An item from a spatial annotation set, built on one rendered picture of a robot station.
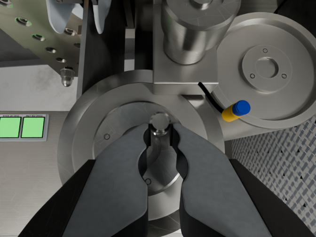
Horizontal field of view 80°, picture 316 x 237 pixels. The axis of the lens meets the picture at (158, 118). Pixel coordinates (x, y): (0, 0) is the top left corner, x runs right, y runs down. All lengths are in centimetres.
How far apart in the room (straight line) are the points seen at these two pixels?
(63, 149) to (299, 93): 22
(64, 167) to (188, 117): 11
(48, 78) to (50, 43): 242
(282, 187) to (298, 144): 6
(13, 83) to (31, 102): 40
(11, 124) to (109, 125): 48
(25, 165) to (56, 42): 31
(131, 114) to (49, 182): 43
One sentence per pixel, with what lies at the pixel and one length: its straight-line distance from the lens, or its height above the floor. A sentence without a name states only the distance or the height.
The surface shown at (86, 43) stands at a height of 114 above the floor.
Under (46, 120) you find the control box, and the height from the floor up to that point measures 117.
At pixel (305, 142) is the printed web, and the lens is 27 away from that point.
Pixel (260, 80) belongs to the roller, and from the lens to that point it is 21.
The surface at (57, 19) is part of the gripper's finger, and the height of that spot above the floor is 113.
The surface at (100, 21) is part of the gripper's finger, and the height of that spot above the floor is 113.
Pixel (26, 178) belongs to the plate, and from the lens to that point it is 59.
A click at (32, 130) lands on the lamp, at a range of 58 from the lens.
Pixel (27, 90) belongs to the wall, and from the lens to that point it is 302.
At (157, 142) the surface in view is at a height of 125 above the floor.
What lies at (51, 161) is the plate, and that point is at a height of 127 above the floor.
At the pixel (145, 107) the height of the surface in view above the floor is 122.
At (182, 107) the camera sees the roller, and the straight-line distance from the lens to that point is 17.
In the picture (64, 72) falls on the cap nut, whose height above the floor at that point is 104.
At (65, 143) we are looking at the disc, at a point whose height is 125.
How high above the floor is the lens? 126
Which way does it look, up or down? 11 degrees down
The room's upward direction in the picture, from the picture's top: 180 degrees clockwise
